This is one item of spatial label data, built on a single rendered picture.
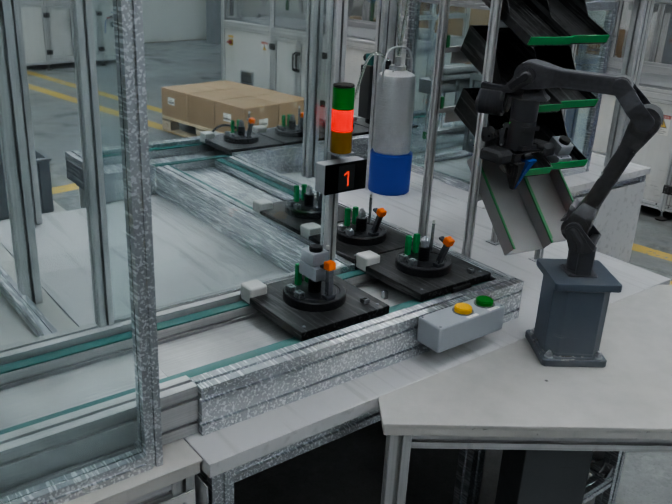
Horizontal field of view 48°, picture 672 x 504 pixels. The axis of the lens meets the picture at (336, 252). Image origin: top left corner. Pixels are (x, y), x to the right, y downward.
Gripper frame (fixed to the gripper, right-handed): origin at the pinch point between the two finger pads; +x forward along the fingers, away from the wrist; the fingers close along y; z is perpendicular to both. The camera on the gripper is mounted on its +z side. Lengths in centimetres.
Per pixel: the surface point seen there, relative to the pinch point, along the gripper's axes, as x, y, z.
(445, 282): 28.6, 7.0, 9.7
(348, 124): -6.9, 24.2, 29.3
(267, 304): 29, 49, 22
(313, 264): 19.7, 40.8, 17.7
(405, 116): 11, -54, 93
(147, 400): 26, 89, -2
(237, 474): 46, 73, -6
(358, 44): 44, -339, 463
